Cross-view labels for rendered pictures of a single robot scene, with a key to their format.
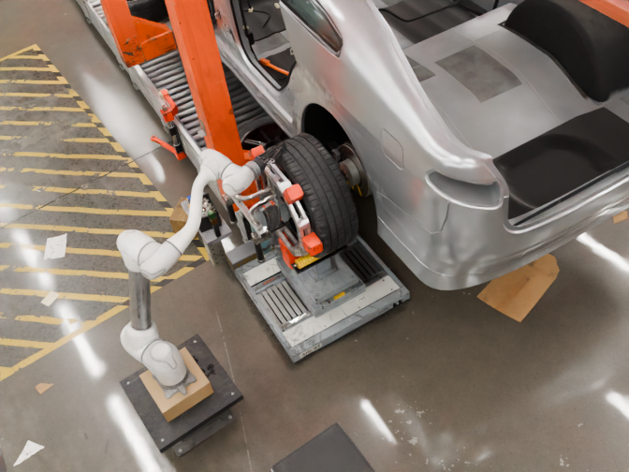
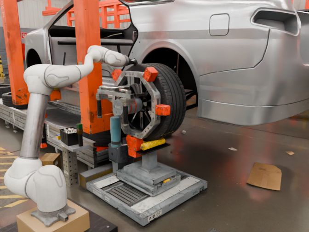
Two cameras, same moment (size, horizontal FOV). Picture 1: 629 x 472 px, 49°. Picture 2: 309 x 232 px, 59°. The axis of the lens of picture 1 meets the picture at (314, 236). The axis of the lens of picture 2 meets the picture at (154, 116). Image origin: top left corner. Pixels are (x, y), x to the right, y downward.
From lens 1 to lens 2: 2.41 m
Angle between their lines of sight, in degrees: 39
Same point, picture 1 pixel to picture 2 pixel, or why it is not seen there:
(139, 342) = (26, 169)
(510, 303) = (267, 184)
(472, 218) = (284, 42)
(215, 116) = not seen: hidden behind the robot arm
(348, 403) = not seen: outside the picture
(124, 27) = (19, 81)
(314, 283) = (148, 173)
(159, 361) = (47, 175)
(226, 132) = (95, 69)
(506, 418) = not seen: outside the picture
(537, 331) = (292, 194)
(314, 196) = (163, 77)
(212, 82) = (93, 31)
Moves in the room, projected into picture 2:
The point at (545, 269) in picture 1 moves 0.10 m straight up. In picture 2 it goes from (273, 171) to (274, 162)
